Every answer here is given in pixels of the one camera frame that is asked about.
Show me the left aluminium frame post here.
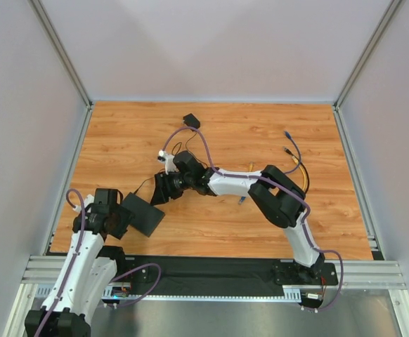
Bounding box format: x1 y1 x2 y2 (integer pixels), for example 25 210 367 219
27 0 93 107

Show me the black power adapter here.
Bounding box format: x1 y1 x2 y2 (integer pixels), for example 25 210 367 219
183 113 201 129

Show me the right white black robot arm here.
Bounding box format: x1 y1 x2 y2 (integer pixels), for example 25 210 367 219
150 151 325 279

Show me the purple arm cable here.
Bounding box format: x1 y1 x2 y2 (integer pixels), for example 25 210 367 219
34 188 163 337
162 127 346 314

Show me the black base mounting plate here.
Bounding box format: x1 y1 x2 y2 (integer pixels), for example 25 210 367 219
117 256 339 297

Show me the blue ethernet cable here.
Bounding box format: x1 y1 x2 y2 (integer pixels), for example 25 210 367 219
238 130 302 206

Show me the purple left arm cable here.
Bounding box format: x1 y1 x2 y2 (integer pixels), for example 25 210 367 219
34 188 163 337

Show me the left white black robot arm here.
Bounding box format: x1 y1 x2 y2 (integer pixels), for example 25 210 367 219
25 188 134 336

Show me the front aluminium frame rail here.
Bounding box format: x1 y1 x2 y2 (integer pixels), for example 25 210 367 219
21 259 407 291

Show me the thin black adapter cord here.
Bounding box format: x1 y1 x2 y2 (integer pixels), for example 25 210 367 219
134 128 205 194

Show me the black network switch box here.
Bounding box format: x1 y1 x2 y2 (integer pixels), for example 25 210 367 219
121 192 165 237

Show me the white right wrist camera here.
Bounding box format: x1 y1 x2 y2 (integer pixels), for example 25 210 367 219
157 150 176 174

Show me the right aluminium frame post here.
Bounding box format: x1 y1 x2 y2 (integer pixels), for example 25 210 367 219
333 0 405 108

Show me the grey slotted cable duct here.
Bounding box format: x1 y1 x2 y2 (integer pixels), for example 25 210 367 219
101 286 301 303

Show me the aluminium frame post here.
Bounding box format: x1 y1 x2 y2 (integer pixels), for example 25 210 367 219
27 0 93 107
333 0 405 108

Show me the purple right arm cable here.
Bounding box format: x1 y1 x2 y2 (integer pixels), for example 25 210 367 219
162 127 346 314

